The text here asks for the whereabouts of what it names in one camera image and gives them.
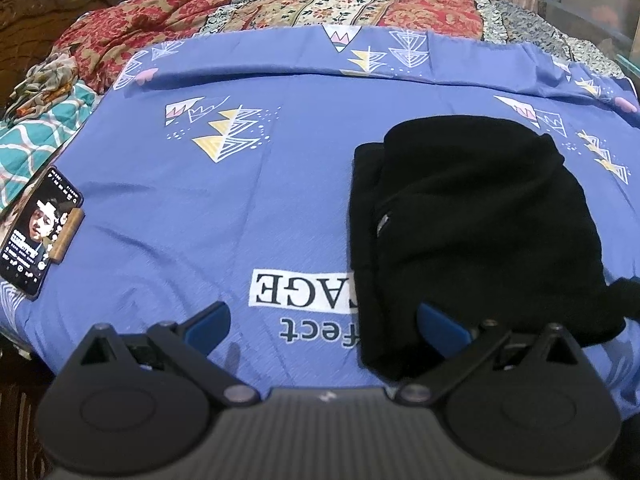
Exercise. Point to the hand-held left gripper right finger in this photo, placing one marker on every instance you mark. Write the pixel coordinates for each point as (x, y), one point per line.
(440, 329)

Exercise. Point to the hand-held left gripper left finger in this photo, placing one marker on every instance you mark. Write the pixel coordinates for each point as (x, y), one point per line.
(207, 322)

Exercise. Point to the black pants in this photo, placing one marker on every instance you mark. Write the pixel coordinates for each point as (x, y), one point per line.
(475, 220)

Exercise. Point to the blue printed bedsheet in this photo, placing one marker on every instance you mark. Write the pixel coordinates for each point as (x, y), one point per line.
(210, 200)

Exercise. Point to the wooden phone stand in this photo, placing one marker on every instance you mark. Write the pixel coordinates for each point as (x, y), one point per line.
(67, 237)

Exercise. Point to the black smartphone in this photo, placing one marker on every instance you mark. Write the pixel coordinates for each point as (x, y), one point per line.
(35, 230)

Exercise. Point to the teal patterned blanket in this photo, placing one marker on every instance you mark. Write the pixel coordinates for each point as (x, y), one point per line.
(35, 140)

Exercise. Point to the crumpled multicolour scarf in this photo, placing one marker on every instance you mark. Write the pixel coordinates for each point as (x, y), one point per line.
(42, 82)

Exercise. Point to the red floral patterned blanket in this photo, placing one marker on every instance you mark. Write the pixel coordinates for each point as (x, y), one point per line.
(280, 10)

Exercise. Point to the carved wooden headboard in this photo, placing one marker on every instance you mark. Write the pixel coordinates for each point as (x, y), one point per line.
(45, 10)

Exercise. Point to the teal plastic storage bin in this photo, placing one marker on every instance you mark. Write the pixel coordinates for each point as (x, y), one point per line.
(595, 5)

